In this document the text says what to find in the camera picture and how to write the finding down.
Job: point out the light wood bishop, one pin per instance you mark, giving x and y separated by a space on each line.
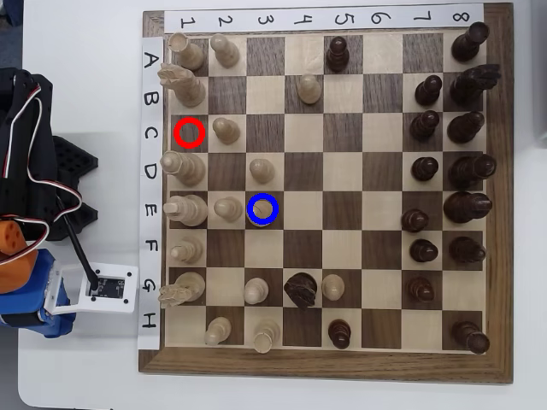
188 250
262 209

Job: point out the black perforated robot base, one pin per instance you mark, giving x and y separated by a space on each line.
77 160

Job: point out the light wood knight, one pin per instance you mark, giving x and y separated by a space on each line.
188 89
186 288

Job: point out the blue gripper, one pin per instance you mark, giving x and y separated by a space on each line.
51 326

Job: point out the black and orange robot arm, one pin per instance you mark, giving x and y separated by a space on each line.
25 200

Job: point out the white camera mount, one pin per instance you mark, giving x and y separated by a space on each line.
130 294

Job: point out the dark wood pawn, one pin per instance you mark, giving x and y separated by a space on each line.
339 334
423 250
424 127
414 220
425 169
338 55
419 289
428 91

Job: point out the dark wood knight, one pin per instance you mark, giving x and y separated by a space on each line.
301 290
470 85

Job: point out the dark wood bishop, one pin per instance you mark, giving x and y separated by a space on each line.
465 128
466 250

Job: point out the dark wood king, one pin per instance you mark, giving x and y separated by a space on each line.
466 207

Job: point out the dark wood queen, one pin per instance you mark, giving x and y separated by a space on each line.
470 171

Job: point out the wooden chessboard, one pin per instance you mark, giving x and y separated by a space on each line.
342 367

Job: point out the light wood pawn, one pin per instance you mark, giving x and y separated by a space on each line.
261 171
226 130
309 89
228 209
218 331
333 287
256 291
224 53

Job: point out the dark wood rook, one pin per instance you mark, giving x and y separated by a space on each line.
470 337
468 45

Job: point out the light wood king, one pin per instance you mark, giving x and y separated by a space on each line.
190 210

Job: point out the white number label strip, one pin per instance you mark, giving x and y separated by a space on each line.
278 19

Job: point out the light wood rook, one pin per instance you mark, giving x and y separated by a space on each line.
190 53
267 335

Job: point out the white letter label strip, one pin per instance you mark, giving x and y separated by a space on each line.
150 98

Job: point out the light wood queen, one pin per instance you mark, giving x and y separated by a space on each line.
188 168

